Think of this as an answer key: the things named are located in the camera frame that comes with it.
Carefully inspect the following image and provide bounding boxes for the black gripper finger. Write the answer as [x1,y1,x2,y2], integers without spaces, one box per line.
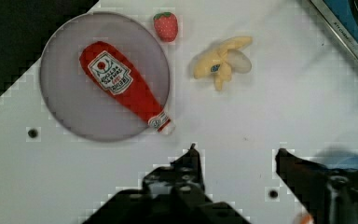
[275,148,358,224]

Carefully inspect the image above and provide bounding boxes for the pink plush strawberry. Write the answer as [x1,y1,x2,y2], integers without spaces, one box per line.
[153,12,179,42]

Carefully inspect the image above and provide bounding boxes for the red plush ketchup bottle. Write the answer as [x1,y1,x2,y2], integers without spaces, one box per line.
[79,41,175,134]

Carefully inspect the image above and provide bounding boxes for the black toaster oven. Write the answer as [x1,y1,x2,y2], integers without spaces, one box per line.
[308,0,358,63]

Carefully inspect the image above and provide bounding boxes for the yellow plush peeled banana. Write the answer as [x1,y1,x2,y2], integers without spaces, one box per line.
[193,36,253,91]

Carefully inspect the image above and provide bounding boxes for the grey round plate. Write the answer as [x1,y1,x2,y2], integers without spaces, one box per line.
[39,12,171,142]

